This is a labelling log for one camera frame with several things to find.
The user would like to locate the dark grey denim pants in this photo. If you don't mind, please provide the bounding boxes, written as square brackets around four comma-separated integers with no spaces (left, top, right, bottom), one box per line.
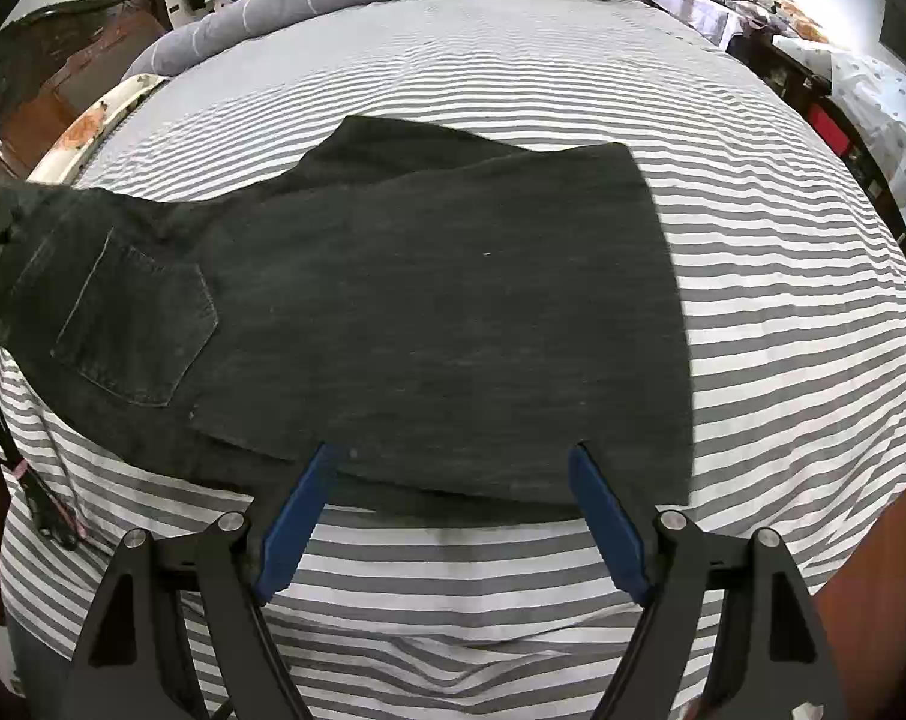
[0,117,694,517]

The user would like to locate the person's right forearm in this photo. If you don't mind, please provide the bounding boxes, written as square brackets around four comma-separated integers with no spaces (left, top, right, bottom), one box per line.
[816,489,906,718]

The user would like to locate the grey white striped bed sheet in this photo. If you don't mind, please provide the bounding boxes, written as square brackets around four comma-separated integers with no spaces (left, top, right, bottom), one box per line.
[0,0,906,718]

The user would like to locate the white floral pillow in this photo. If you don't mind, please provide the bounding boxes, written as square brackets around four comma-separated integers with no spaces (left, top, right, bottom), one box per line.
[26,73,168,185]

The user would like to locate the cluttered side bed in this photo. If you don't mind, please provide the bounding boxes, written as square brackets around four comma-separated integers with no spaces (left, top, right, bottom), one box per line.
[642,0,906,253]

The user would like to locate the dark wooden headboard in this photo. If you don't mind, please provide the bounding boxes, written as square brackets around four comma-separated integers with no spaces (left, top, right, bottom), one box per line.
[0,0,172,179]

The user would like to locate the black cable with pink tag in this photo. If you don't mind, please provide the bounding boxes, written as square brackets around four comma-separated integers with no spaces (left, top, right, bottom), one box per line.
[0,382,92,553]

